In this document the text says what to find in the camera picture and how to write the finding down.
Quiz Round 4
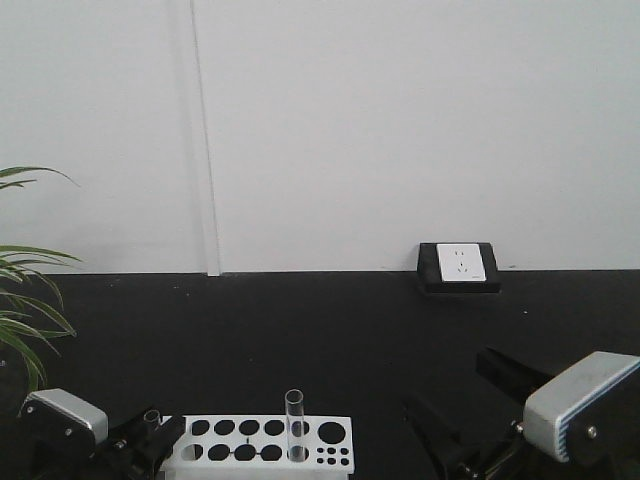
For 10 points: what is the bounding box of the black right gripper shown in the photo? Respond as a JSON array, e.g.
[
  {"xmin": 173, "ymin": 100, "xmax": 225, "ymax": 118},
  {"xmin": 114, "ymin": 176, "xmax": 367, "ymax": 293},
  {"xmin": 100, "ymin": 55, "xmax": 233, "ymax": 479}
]
[{"xmin": 401, "ymin": 347, "xmax": 639, "ymax": 479}]

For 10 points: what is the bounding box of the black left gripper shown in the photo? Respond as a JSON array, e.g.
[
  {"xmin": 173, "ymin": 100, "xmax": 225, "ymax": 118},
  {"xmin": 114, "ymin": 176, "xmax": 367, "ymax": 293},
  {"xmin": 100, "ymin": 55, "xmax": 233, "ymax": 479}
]
[{"xmin": 27, "ymin": 412, "xmax": 186, "ymax": 479}]

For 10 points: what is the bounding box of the short clear test tube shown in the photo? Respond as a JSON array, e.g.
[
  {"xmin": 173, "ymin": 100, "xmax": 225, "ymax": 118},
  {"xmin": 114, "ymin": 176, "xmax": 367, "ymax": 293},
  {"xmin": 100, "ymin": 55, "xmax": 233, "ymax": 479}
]
[{"xmin": 143, "ymin": 408, "xmax": 162, "ymax": 432}]

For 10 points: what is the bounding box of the tall clear test tube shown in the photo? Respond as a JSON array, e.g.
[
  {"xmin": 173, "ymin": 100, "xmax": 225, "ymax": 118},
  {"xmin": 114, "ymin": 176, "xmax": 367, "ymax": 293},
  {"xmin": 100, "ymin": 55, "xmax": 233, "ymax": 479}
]
[{"xmin": 284, "ymin": 389, "xmax": 306, "ymax": 463}]

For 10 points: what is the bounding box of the white test tube rack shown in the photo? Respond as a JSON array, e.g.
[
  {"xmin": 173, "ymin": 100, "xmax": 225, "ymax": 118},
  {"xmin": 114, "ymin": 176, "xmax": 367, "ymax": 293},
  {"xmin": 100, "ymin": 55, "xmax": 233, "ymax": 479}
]
[{"xmin": 157, "ymin": 414, "xmax": 356, "ymax": 479}]

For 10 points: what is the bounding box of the black socket box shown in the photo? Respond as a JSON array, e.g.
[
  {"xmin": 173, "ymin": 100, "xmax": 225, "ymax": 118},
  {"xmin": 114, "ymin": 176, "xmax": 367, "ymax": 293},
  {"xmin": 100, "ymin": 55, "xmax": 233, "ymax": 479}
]
[{"xmin": 416, "ymin": 242, "xmax": 501, "ymax": 294}]

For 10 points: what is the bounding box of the white power socket plate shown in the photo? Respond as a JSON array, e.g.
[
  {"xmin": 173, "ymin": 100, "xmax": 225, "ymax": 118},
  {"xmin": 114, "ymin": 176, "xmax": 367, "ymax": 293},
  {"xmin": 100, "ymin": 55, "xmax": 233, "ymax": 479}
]
[{"xmin": 436, "ymin": 243, "xmax": 487, "ymax": 283}]

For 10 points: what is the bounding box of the green spider plant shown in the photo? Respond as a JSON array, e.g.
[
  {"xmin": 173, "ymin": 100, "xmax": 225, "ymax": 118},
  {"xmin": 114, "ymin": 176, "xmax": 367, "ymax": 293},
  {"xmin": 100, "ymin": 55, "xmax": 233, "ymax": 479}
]
[{"xmin": 0, "ymin": 165, "xmax": 83, "ymax": 396}]

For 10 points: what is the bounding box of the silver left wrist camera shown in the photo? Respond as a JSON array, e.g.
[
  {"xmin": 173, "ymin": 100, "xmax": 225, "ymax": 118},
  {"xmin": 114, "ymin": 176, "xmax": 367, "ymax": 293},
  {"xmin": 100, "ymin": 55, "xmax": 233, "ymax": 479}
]
[{"xmin": 20, "ymin": 388, "xmax": 109, "ymax": 452}]

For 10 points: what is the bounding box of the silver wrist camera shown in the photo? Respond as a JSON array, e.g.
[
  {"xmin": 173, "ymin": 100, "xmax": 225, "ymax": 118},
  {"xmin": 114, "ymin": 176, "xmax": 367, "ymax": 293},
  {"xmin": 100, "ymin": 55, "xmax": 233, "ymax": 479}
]
[
  {"xmin": 523, "ymin": 351, "xmax": 639, "ymax": 463},
  {"xmin": 20, "ymin": 388, "xmax": 109, "ymax": 452}
]

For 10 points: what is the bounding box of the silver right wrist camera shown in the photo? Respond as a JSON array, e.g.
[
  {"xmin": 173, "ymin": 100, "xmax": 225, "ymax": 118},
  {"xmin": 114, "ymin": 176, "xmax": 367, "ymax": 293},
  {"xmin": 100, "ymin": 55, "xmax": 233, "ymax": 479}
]
[{"xmin": 523, "ymin": 351, "xmax": 639, "ymax": 463}]

